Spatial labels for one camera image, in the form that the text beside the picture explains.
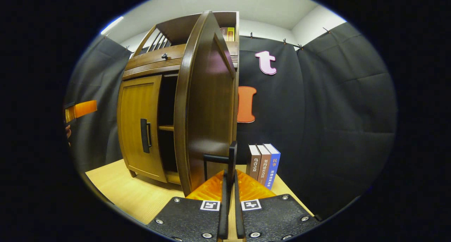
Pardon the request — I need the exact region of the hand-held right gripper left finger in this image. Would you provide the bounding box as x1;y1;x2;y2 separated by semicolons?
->
146;170;229;242

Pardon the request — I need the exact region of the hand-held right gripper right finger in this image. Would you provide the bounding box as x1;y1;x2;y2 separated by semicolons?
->
233;170;321;241

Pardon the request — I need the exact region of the wooden cabinet door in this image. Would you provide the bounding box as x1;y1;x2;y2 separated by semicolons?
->
117;75;168;183
174;10;237;197

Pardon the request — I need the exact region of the wooden double-door shoe cabinet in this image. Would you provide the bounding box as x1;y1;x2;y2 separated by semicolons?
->
117;11;240;186

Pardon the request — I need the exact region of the wooden cabinet drawer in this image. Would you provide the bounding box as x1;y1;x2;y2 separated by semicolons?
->
124;44;185;73

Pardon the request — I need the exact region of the brown spine book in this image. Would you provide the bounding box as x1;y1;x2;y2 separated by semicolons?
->
257;145;272;186

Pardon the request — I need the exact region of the blue spine book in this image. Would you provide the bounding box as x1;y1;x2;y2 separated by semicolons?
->
264;144;281;190

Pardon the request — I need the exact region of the ceiling light panel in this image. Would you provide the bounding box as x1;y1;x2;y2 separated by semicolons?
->
100;16;124;35

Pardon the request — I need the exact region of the black backdrop cloth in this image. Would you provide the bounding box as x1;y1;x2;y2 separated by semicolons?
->
65;22;399;221

